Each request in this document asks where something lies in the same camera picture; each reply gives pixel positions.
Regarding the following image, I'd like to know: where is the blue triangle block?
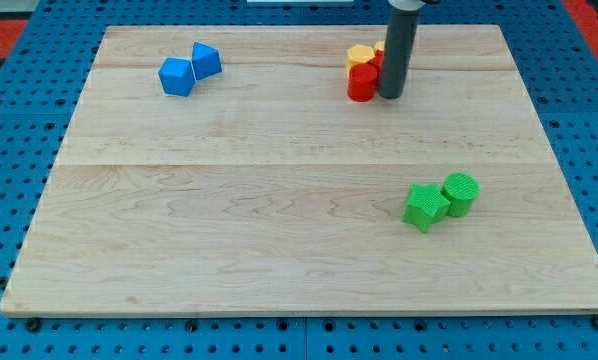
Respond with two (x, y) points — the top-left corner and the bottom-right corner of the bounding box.
(191, 42), (222, 80)

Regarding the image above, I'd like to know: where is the wooden board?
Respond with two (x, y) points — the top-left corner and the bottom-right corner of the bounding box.
(0, 25), (598, 318)

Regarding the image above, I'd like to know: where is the green cylinder block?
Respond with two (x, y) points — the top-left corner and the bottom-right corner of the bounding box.
(441, 172), (480, 218)

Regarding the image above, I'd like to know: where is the blue cube block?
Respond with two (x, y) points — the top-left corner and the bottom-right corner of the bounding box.
(158, 57), (196, 97)

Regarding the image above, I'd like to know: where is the green star block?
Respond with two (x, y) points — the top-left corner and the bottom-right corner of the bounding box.
(402, 183), (451, 233)

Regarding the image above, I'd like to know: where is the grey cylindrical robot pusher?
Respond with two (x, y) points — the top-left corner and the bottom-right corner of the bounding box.
(378, 0), (425, 100)

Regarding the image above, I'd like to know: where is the yellow block behind pusher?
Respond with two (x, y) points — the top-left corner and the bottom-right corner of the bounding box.
(374, 40), (385, 52)

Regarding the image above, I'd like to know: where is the yellow hexagon block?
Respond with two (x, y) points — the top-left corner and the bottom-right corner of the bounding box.
(346, 44), (375, 74)

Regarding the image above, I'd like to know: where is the red block behind cylinder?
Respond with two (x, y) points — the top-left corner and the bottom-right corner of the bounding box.
(367, 50), (384, 75)

